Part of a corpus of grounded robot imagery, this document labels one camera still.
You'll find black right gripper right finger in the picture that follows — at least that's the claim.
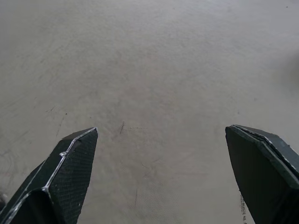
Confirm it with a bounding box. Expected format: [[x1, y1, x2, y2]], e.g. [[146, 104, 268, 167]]
[[225, 124, 299, 224]]

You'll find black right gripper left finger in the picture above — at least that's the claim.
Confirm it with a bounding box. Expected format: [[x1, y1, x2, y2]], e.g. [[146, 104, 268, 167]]
[[0, 127, 98, 224]]

